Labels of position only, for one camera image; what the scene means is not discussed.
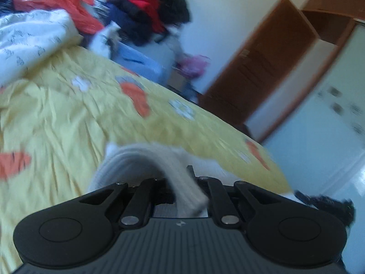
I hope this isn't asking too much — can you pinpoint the white wardrobe with flower stickers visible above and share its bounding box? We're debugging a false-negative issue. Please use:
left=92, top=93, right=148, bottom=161
left=262, top=24, right=365, bottom=206

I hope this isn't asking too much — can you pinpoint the pink plastic bag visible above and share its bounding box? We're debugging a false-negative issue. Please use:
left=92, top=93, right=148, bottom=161
left=179, top=54, right=211, bottom=79

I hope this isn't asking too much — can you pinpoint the grey plastic bag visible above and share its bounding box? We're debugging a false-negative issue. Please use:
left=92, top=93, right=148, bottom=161
left=154, top=30, right=185, bottom=64

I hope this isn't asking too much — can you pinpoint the white knitted sweater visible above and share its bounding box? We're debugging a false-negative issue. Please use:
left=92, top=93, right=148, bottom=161
left=87, top=142, right=229, bottom=219

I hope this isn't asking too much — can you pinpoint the white grey cloth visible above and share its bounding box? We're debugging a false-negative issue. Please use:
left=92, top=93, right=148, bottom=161
left=88, top=21, right=122, bottom=60

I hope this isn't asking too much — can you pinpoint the yellow printed bed sheet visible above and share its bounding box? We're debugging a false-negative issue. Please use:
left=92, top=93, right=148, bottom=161
left=0, top=46, right=293, bottom=274

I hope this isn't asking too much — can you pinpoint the brown wooden door frame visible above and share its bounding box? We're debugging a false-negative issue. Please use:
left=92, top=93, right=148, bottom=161
left=245, top=0, right=365, bottom=145

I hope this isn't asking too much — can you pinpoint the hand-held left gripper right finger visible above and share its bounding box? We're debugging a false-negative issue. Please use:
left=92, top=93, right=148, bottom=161
left=187, top=166, right=283, bottom=229

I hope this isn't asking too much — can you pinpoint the brown wooden door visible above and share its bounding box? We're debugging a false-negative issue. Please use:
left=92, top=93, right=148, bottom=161
left=198, top=0, right=320, bottom=126

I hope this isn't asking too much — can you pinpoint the navy garment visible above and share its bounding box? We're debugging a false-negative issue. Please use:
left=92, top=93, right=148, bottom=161
left=107, top=1, right=161, bottom=47

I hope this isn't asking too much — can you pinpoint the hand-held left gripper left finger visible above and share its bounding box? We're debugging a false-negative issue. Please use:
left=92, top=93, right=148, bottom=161
left=77, top=178, right=169, bottom=229

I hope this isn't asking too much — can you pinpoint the white printed quilt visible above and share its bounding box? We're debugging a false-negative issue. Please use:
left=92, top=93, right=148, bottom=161
left=0, top=9, right=84, bottom=88

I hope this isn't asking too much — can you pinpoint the light blue knitted cloth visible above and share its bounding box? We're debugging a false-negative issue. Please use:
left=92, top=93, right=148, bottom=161
left=110, top=43, right=169, bottom=85

